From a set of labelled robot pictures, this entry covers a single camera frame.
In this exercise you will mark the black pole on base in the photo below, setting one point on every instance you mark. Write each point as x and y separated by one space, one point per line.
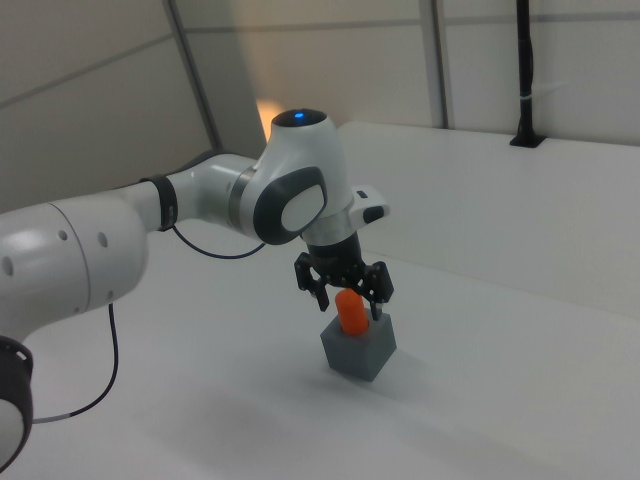
525 75

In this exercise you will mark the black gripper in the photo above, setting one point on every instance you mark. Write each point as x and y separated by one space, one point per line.
335 260

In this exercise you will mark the grey partition post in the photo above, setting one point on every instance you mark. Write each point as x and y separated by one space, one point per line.
220 75

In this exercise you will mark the grey block with round hole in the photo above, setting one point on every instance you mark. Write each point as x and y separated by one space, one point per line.
350 357

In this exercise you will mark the orange cylinder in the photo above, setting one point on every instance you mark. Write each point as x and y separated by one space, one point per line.
352 312

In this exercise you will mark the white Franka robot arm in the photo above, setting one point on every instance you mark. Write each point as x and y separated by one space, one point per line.
300 165

